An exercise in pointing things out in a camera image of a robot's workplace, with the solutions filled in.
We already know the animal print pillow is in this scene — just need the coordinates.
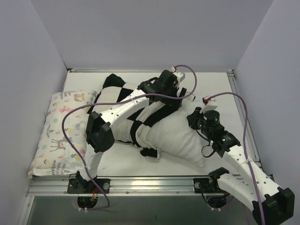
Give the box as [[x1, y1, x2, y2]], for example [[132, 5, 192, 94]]
[[28, 90, 97, 178]]

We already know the black white checkered pillowcase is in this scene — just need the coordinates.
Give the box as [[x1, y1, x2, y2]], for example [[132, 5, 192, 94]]
[[86, 70, 187, 154]]

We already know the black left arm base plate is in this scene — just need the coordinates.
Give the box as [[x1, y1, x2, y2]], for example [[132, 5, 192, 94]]
[[67, 178, 111, 194]]

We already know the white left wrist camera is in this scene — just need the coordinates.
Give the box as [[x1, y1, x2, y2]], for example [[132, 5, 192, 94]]
[[171, 67, 185, 83]]

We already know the aluminium right frame rail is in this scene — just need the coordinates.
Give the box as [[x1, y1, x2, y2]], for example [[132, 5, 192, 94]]
[[226, 69, 274, 179]]

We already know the aluminium front frame rail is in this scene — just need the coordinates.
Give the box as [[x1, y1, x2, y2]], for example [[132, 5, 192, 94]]
[[26, 176, 208, 197]]

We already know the white pillow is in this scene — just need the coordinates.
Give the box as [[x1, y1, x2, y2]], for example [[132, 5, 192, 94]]
[[136, 99, 205, 167]]

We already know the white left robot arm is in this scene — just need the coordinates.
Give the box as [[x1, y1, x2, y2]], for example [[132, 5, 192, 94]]
[[75, 70, 186, 193]]

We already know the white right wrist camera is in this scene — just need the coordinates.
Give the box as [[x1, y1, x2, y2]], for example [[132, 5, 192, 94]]
[[200, 96, 218, 113]]

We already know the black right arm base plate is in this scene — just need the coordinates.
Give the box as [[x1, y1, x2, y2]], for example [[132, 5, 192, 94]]
[[193, 177, 225, 194]]

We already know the aluminium frame rail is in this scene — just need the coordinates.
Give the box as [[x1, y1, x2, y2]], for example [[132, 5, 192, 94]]
[[67, 68, 235, 74], [26, 176, 208, 197], [226, 69, 274, 179]]

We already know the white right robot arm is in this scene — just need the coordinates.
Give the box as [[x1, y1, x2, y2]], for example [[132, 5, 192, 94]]
[[187, 107, 295, 225]]

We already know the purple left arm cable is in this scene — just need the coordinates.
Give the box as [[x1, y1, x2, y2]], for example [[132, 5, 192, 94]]
[[62, 64, 197, 209]]

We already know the aluminium back frame rail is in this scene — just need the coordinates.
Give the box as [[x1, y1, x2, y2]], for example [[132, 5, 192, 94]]
[[67, 68, 235, 74]]

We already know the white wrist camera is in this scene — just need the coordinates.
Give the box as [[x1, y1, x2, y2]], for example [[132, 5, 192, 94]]
[[171, 67, 185, 83], [200, 96, 218, 113]]

